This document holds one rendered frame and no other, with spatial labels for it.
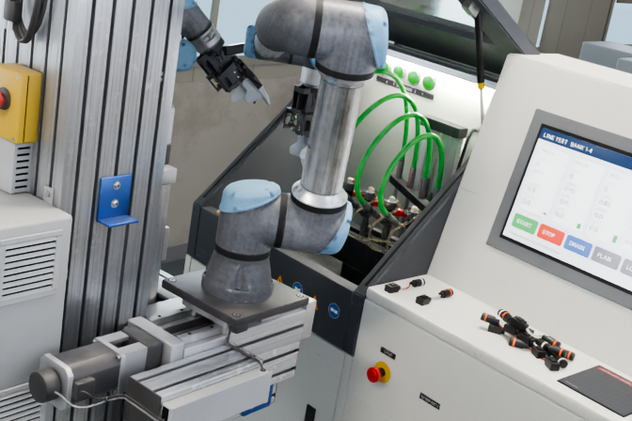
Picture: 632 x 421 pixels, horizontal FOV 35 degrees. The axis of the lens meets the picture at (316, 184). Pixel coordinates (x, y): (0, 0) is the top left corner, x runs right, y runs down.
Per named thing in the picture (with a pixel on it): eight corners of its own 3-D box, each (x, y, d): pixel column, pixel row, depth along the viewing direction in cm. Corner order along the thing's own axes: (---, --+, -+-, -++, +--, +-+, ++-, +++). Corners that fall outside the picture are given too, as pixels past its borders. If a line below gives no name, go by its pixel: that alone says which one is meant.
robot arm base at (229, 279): (236, 308, 202) (243, 263, 199) (185, 281, 211) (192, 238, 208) (286, 293, 213) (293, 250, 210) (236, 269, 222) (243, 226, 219)
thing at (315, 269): (194, 258, 290) (200, 207, 285) (206, 257, 293) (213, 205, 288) (341, 350, 248) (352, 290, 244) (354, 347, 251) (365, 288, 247)
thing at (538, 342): (469, 329, 226) (475, 306, 224) (498, 320, 233) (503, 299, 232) (554, 373, 211) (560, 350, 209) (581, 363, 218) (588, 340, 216)
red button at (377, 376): (361, 380, 238) (365, 360, 237) (372, 376, 241) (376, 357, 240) (376, 390, 235) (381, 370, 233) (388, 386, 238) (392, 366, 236)
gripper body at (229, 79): (218, 93, 262) (190, 58, 256) (241, 71, 264) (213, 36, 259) (231, 94, 255) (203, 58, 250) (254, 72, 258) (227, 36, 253)
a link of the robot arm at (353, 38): (272, 228, 216) (315, -15, 190) (340, 238, 218) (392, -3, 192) (272, 259, 205) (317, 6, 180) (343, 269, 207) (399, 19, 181)
